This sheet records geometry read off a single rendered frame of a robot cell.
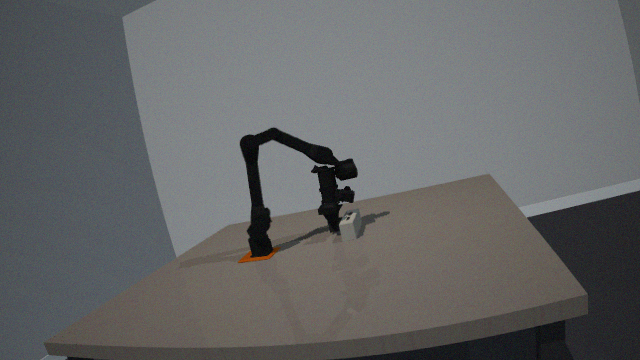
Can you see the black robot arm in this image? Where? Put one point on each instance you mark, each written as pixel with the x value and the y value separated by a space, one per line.
pixel 260 220

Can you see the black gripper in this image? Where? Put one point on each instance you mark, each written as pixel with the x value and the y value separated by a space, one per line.
pixel 329 209

